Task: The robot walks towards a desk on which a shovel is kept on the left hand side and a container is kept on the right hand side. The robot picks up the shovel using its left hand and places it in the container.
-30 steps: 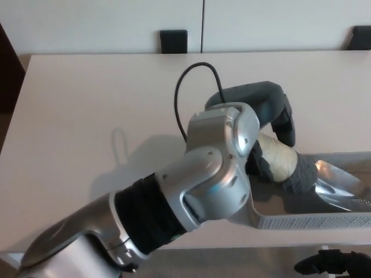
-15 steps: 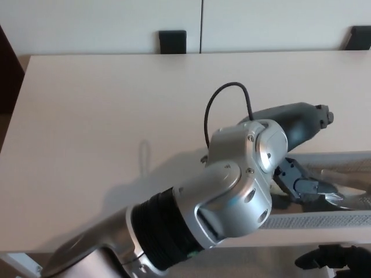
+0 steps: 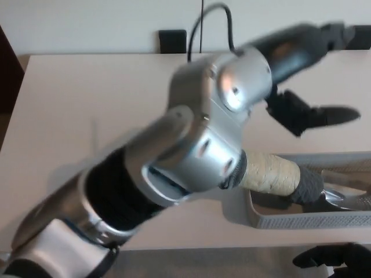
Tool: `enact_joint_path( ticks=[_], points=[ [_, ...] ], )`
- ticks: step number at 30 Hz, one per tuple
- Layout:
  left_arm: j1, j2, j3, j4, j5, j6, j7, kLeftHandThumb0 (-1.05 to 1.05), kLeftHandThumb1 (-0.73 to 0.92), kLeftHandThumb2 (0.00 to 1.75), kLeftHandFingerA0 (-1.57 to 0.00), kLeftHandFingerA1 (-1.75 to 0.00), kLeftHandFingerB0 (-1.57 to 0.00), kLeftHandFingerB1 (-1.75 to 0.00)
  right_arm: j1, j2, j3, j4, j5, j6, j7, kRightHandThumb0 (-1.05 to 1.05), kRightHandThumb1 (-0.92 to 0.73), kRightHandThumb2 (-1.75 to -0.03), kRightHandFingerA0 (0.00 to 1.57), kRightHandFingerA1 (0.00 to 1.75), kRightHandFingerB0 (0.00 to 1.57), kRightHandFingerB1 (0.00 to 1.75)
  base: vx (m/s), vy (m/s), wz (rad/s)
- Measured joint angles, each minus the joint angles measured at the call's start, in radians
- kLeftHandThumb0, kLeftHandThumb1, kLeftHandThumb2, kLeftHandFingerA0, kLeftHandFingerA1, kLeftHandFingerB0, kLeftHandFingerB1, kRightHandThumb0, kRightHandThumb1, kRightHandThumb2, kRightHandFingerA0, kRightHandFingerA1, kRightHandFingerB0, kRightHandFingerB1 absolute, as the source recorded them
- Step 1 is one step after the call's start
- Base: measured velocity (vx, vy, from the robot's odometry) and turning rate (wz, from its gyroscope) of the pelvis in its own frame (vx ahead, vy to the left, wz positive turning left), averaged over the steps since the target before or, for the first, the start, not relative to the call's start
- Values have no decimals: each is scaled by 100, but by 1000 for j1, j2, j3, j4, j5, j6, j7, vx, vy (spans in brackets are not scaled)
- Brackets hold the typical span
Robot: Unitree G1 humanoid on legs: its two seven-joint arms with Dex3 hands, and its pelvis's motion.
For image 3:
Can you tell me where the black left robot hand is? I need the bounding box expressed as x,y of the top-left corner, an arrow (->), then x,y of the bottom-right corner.
242,21 -> 362,138

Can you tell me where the white desk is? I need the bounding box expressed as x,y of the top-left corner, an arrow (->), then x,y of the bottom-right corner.
0,49 -> 371,278

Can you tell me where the black cabinet handle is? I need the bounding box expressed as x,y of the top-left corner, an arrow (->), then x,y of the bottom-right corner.
347,25 -> 371,50
158,29 -> 187,54

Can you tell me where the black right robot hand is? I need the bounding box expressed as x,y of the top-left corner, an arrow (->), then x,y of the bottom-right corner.
292,243 -> 371,278

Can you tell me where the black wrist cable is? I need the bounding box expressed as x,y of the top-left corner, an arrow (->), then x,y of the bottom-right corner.
186,2 -> 243,62

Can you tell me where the grey mesh container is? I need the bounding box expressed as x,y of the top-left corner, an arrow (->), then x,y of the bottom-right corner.
245,151 -> 371,230

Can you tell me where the dark brown furniture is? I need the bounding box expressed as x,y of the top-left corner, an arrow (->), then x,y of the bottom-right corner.
0,24 -> 26,118

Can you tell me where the white cabinet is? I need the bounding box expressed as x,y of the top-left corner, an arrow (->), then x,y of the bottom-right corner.
0,0 -> 371,56

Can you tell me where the metal garden shovel handle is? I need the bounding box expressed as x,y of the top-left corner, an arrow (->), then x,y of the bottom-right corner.
219,151 -> 371,211

